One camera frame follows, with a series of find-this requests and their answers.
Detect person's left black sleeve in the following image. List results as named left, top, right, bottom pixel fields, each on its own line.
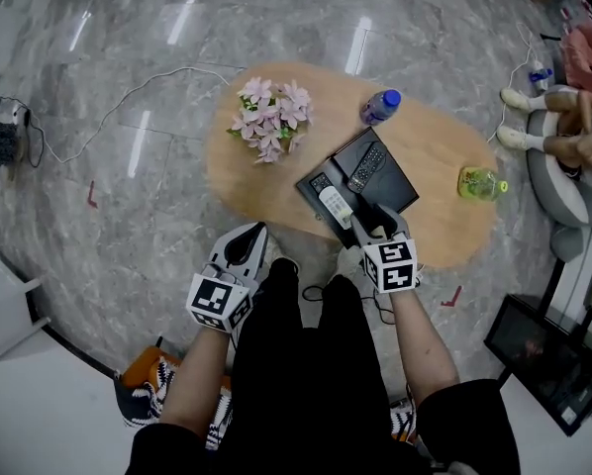
left=124, top=421, right=216, bottom=475

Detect black container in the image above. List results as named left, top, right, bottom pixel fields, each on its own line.
left=294, top=126, right=421, bottom=250

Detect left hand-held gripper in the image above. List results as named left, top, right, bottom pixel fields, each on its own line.
left=185, top=222, right=269, bottom=334

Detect long black remote control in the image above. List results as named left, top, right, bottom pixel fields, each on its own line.
left=345, top=142, right=389, bottom=195

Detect grey beanbag seat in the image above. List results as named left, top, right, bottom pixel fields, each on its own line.
left=525, top=108, right=592, bottom=229

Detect person's right forearm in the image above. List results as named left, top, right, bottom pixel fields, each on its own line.
left=388, top=288, right=461, bottom=406

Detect pink artificial flowers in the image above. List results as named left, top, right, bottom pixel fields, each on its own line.
left=226, top=76, right=315, bottom=165

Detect person's right white shoe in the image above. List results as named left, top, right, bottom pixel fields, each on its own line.
left=332, top=244, right=372, bottom=282

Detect black framed screen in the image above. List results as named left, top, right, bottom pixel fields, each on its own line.
left=483, top=293, right=592, bottom=438

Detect person's white shoe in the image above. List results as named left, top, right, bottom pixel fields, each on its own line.
left=263, top=235, right=302, bottom=272
left=499, top=87, right=533, bottom=114
left=332, top=244, right=372, bottom=282
left=495, top=126, right=531, bottom=152

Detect orange seat with striped blanket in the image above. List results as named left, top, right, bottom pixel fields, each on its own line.
left=113, top=344, right=235, bottom=450

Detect pink cloth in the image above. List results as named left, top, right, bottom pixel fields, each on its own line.
left=559, top=21, right=592, bottom=103

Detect clear bottle with blue label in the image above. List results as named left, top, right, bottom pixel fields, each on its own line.
left=529, top=59, right=555, bottom=92

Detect green plastic bottle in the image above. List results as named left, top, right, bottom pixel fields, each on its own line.
left=456, top=165, right=510, bottom=203

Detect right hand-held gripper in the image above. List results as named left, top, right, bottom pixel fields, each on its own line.
left=349, top=204, right=420, bottom=295

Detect person's black sleeve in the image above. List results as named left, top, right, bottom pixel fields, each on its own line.
left=416, top=377, right=521, bottom=475
left=124, top=421, right=216, bottom=475

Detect person's left white shoe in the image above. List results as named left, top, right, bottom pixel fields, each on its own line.
left=263, top=235, right=302, bottom=272

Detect person's black trousers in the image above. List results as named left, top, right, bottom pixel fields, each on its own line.
left=215, top=256, right=394, bottom=475

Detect white remote control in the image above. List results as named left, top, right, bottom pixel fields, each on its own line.
left=318, top=186, right=354, bottom=230

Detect black power cable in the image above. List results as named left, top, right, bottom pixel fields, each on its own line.
left=0, top=94, right=46, bottom=169

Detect person's left forearm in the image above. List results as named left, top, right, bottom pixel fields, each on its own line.
left=158, top=320, right=234, bottom=438

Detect long white cable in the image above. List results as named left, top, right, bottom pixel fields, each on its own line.
left=27, top=64, right=248, bottom=165

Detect purple bottle with blue cap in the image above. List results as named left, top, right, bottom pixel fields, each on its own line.
left=359, top=88, right=403, bottom=127

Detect thin white cable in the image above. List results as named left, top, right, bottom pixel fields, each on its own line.
left=487, top=21, right=545, bottom=143

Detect person's right black sleeve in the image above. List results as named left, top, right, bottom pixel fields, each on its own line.
left=416, top=377, right=521, bottom=475

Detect small black remote control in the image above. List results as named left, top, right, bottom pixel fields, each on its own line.
left=309, top=172, right=334, bottom=195

